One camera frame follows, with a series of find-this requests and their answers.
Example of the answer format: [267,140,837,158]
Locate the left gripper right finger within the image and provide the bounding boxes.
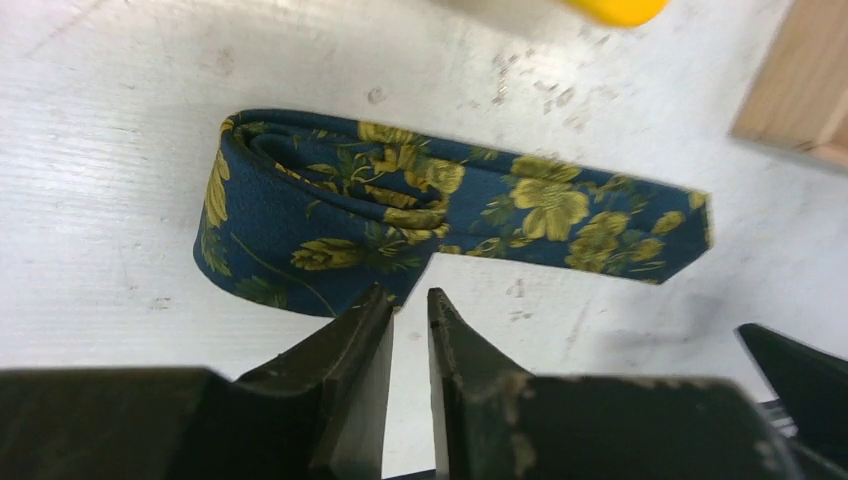
[427,288,803,479]

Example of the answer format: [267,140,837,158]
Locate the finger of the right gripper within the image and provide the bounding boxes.
[736,323,847,467]

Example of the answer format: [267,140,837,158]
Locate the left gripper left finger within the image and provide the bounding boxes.
[1,285,393,479]

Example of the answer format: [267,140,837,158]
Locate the blue yellow floral tie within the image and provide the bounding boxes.
[193,109,712,317]

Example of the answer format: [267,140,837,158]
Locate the wooden compartment box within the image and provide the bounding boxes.
[731,0,847,168]

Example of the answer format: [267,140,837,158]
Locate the yellow plastic tray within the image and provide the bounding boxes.
[562,0,669,28]

